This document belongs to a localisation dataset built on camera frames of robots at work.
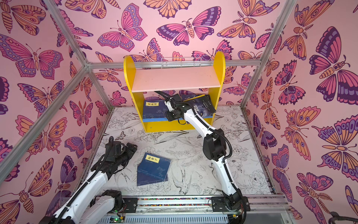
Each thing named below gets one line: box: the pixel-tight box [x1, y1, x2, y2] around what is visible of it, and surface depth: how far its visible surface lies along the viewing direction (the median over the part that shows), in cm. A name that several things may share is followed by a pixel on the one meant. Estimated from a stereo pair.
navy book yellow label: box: [142, 99, 169, 123], surface depth 98 cm
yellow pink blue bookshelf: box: [123, 50, 227, 133], surface depth 87 cm
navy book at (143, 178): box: [136, 170, 169, 187], surface depth 83 cm
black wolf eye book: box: [184, 94, 217, 118], surface depth 92 cm
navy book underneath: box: [136, 152, 172, 181], surface depth 88 cm
